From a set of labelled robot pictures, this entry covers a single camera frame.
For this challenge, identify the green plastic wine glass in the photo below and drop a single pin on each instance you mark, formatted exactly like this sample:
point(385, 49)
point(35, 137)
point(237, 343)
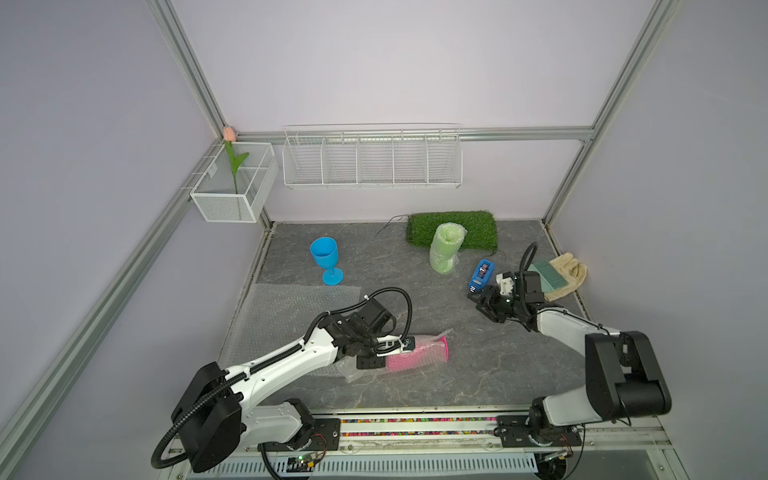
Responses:
point(447, 246)

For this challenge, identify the white wire wall rack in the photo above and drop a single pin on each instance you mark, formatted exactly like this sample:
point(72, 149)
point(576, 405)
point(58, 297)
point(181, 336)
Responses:
point(415, 155)

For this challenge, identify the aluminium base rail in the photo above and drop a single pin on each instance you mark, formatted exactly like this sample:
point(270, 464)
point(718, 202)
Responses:
point(485, 442)

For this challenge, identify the blue tape dispenser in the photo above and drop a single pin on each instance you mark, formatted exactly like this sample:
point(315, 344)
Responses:
point(481, 275)

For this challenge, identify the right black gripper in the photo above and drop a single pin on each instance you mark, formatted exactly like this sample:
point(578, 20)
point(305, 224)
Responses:
point(489, 293)

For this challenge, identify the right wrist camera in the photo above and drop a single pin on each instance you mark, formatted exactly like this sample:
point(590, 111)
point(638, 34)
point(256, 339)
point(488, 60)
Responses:
point(506, 283)

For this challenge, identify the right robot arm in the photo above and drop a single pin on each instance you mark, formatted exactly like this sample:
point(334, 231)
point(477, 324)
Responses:
point(623, 379)

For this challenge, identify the white mesh wall basket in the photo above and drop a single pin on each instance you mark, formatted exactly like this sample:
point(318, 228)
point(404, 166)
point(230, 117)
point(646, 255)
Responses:
point(214, 194)

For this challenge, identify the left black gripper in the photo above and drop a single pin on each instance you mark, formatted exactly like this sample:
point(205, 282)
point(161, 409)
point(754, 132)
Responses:
point(374, 362)

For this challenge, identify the artificial grass mat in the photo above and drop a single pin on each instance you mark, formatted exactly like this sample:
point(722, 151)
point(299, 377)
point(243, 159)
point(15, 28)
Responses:
point(480, 225)

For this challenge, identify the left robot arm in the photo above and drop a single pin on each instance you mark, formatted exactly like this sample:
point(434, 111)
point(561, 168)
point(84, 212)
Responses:
point(223, 409)

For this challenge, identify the blue plastic wine glass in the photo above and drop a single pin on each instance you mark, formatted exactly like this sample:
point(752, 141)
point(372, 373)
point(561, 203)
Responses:
point(324, 251)

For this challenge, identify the artificial tulip flower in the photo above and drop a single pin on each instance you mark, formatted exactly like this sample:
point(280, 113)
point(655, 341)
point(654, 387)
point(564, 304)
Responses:
point(235, 160)

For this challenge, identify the green dustpan brush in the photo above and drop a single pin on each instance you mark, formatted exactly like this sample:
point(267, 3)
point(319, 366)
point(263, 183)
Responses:
point(551, 279)

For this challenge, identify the pink plastic wine glass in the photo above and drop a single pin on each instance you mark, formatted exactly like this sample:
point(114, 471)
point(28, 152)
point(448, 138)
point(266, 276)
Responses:
point(429, 350)

